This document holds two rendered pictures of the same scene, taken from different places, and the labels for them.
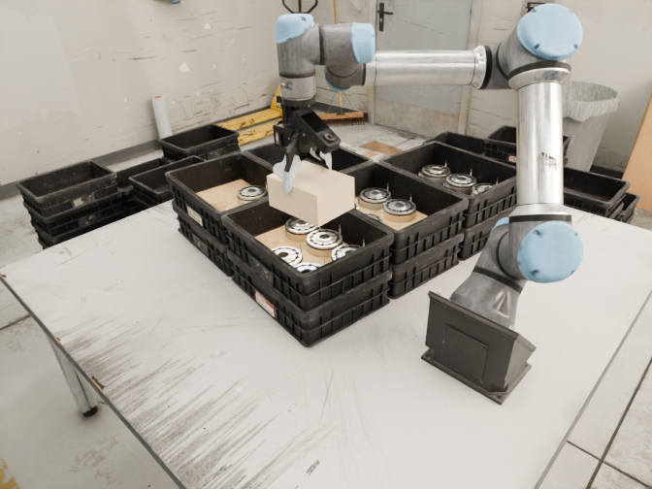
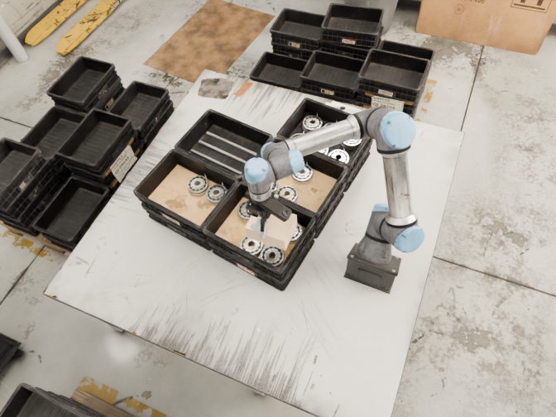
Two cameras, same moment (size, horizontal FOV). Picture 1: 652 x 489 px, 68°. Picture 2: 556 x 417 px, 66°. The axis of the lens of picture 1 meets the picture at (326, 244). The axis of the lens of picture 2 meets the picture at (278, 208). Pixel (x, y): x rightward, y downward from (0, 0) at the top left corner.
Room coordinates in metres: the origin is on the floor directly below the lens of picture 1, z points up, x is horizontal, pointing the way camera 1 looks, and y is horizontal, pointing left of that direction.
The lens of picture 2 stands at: (0.22, 0.21, 2.50)
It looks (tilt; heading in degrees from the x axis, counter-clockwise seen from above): 58 degrees down; 345
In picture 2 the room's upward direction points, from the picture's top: 7 degrees counter-clockwise
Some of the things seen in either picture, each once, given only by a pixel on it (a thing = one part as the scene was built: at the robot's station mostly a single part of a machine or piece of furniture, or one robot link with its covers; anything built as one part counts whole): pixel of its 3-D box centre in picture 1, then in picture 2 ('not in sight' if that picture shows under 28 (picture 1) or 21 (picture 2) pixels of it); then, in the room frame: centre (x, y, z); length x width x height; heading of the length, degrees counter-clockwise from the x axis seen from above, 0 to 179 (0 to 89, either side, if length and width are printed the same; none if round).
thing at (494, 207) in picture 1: (448, 183); (325, 138); (1.50, -0.42, 0.87); 0.40 x 0.30 x 0.11; 37
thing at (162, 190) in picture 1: (185, 211); (107, 158); (2.32, 0.75, 0.37); 0.40 x 0.30 x 0.45; 136
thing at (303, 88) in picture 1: (297, 86); (259, 190); (1.03, 0.05, 1.32); 0.08 x 0.08 x 0.05
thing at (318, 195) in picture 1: (310, 191); (271, 226); (1.01, 0.03, 1.08); 0.16 x 0.12 x 0.07; 46
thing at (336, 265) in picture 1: (304, 228); (259, 224); (1.13, 0.06, 0.92); 0.40 x 0.30 x 0.02; 37
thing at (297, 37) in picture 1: (297, 45); (258, 175); (1.03, 0.04, 1.40); 0.09 x 0.08 x 0.11; 93
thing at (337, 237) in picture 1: (324, 239); not in sight; (1.17, 0.00, 0.86); 0.10 x 0.10 x 0.01
